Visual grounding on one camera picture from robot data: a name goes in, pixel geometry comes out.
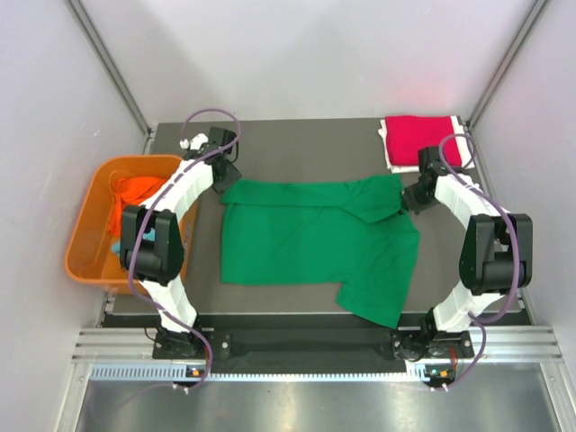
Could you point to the green t shirt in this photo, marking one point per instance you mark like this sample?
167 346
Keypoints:
355 234

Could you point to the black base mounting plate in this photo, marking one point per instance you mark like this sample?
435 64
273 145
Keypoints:
305 343

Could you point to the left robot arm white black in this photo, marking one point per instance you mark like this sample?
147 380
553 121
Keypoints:
156 234

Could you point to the light blue t shirt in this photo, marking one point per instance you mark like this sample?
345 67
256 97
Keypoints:
117 247

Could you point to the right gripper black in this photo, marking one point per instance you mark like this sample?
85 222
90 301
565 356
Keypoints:
409 202

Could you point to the folded white t shirt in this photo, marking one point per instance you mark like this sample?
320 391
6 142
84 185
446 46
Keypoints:
461 130

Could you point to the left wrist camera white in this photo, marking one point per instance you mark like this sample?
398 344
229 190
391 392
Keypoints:
194 143

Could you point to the slotted grey cable duct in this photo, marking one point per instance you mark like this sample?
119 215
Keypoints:
185 373

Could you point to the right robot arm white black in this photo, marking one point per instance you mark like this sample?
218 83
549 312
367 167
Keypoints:
496 257

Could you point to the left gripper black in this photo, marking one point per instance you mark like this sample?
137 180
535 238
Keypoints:
232 176

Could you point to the folded red t shirt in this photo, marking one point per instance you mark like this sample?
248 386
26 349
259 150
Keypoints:
414 139

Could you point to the orange plastic basket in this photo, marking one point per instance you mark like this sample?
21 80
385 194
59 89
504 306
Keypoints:
89 259

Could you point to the orange t shirt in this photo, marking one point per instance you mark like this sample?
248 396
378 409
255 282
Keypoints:
130 191

